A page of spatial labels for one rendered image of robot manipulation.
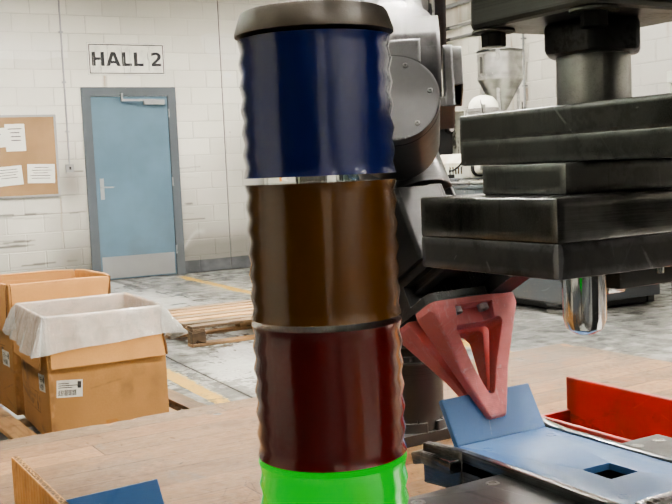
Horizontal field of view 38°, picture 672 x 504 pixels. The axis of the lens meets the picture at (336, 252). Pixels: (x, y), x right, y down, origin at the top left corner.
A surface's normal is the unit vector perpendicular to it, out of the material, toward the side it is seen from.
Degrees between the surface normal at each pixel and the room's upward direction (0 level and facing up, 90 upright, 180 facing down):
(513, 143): 90
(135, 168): 90
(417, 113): 65
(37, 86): 90
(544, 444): 0
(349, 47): 76
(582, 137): 90
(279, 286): 104
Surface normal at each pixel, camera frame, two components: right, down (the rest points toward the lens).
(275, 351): -0.63, -0.15
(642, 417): -0.86, 0.08
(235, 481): -0.04, -1.00
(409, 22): -0.07, -0.85
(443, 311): 0.50, -0.11
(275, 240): -0.61, 0.33
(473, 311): 0.42, -0.46
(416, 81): -0.09, -0.34
